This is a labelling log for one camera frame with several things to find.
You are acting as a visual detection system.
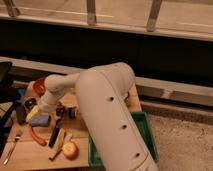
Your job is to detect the red bowl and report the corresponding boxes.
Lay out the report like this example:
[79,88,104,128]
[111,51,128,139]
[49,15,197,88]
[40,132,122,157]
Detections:
[33,78,46,96]

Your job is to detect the small dark metal clip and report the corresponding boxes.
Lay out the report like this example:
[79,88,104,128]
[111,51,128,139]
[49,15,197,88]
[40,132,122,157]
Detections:
[68,106,78,119]

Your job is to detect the red yellow apple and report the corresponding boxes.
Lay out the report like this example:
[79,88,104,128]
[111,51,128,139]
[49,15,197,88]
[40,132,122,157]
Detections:
[62,141,78,160]

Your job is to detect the orange carrot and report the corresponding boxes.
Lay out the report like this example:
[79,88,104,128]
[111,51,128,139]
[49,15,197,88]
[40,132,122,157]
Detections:
[29,127,47,146]

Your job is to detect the silver fork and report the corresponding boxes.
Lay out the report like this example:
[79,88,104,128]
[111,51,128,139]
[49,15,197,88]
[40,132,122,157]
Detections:
[3,130,23,165]

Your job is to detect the bunch of dark grapes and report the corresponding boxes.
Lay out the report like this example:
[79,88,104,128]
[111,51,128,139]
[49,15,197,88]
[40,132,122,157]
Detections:
[56,103,66,116]

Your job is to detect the wooden board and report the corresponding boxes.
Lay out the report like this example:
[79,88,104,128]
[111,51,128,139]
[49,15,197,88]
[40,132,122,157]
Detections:
[0,78,143,171]

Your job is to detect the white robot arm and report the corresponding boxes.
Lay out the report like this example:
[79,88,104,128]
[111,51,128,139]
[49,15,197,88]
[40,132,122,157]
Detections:
[28,62,159,171]

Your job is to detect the green plastic tray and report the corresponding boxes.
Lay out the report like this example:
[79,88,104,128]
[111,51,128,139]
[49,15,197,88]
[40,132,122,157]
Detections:
[88,112,159,168]

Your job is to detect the yellow banana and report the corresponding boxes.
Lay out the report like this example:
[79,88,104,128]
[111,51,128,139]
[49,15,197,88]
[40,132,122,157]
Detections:
[49,128,66,161]

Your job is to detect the black chair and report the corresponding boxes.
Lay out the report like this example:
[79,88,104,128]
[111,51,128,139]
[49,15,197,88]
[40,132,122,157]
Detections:
[0,62,20,156]

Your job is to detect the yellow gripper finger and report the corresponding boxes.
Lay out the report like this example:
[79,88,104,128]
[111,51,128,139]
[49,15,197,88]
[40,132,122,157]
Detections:
[26,105,40,122]

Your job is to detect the black handled knife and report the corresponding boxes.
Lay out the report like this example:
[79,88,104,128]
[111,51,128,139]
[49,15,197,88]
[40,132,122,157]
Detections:
[48,118,63,148]

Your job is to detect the blue sponge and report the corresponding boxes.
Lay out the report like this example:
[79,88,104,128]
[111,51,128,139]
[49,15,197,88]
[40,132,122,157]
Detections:
[29,115,51,127]

